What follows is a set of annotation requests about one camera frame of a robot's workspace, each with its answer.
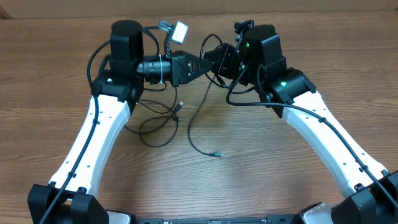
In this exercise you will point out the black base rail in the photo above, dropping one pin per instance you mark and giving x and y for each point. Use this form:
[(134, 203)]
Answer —
[(269, 219)]

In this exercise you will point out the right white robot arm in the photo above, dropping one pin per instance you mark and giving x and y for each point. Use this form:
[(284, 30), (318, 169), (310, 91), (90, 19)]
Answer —
[(369, 190)]

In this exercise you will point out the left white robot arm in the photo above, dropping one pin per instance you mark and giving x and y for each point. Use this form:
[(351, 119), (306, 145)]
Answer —
[(71, 195)]

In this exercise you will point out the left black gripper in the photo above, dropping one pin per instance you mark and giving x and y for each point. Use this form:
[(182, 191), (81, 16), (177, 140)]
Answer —
[(175, 69)]

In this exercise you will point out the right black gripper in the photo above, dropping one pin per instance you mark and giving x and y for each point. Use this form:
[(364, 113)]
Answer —
[(224, 62)]

